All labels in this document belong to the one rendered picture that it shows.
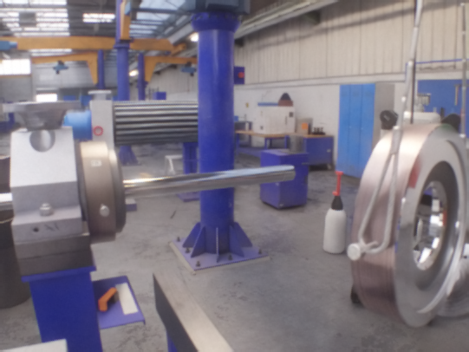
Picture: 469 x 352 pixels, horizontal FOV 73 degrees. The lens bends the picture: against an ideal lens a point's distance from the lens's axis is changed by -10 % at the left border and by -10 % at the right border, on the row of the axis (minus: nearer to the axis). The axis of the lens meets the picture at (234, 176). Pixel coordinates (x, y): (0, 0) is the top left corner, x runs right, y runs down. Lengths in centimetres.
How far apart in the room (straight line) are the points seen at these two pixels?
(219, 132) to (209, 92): 35
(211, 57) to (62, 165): 212
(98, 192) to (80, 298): 33
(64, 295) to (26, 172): 37
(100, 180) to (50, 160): 17
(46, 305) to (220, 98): 231
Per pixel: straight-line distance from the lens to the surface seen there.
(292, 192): 472
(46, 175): 110
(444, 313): 95
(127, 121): 480
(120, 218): 122
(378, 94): 627
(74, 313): 111
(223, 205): 313
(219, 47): 303
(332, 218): 336
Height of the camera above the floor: 140
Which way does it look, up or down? 12 degrees down
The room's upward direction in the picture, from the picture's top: straight up
